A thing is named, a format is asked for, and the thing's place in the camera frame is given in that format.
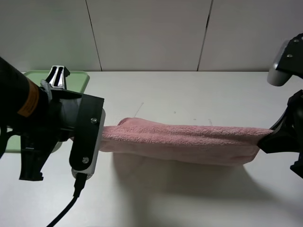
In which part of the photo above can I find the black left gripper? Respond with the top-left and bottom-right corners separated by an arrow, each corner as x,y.
0,66 -> 81,181

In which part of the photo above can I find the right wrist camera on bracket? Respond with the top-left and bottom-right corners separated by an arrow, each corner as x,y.
267,33 -> 303,87

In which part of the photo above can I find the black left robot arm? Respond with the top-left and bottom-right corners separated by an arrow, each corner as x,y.
0,58 -> 82,181

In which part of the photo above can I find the pink terry towel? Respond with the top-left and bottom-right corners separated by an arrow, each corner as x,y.
100,118 -> 272,166

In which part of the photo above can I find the green plastic tray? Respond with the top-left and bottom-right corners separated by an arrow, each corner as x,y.
5,70 -> 89,153

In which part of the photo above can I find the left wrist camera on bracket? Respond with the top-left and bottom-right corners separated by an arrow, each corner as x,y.
61,94 -> 106,179

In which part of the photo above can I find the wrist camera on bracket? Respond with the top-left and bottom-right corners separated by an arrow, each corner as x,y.
267,33 -> 303,87
61,94 -> 106,179

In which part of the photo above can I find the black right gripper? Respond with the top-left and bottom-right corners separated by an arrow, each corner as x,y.
258,90 -> 303,178

